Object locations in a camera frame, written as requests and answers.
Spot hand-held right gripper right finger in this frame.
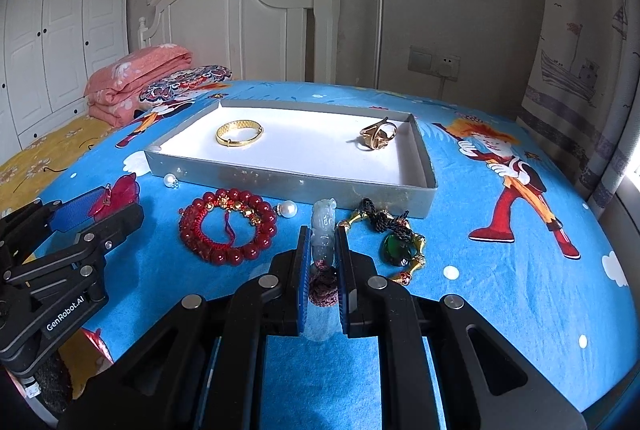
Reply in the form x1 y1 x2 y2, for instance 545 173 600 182
336 227 586 430

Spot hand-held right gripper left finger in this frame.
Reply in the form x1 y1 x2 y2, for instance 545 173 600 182
60 226 310 430

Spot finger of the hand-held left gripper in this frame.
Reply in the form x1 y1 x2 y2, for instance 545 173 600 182
7 202 146 300
0 191 110 261

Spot red translucent pendant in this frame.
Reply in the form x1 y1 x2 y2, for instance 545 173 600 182
92 175 142 221

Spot pale jade pendant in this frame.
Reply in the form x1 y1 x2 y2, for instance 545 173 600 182
309 197 341 308

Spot red woven cord bracelet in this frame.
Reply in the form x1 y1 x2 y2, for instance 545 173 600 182
178 191 268 263

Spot gold bamboo bracelet green stone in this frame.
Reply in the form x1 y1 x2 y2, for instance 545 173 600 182
337 197 428 286

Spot grey cardboard tray box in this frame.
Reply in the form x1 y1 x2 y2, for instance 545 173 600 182
144 99 439 220

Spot gold ring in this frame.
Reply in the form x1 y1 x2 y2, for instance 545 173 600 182
358 116 399 152

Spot yellow floral bed sheet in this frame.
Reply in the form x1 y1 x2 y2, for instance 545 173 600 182
0 115 121 211

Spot pink folded quilt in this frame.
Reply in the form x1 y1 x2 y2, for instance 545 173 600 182
84 44 195 128

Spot gold bangle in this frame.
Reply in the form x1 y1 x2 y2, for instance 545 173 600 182
216 120 264 150

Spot patterned pillow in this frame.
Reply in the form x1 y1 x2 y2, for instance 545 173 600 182
137 64 235 111

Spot blue cartoon printed blanket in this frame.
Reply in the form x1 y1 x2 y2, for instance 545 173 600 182
30 80 631 430

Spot white wardrobe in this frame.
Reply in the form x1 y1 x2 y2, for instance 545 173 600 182
0 0 137 151

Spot white wooden headboard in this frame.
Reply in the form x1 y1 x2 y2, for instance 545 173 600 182
137 0 343 83

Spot metal pole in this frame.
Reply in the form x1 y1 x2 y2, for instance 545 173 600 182
372 0 386 88

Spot ship printed curtain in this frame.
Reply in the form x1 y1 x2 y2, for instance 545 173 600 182
517 0 640 211

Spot wall light switch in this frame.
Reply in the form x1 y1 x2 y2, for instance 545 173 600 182
408 45 435 73

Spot wall socket with plug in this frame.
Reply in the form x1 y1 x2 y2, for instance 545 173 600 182
432 51 461 82

